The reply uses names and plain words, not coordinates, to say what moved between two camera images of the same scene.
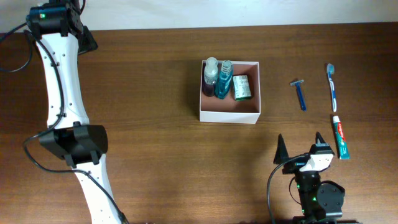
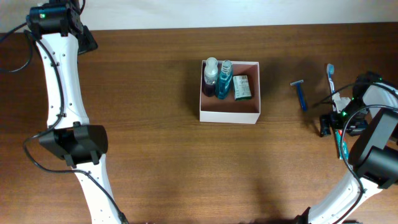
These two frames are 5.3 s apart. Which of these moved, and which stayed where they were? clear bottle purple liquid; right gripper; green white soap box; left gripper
Moved: right gripper
Stayed: left gripper; clear bottle purple liquid; green white soap box
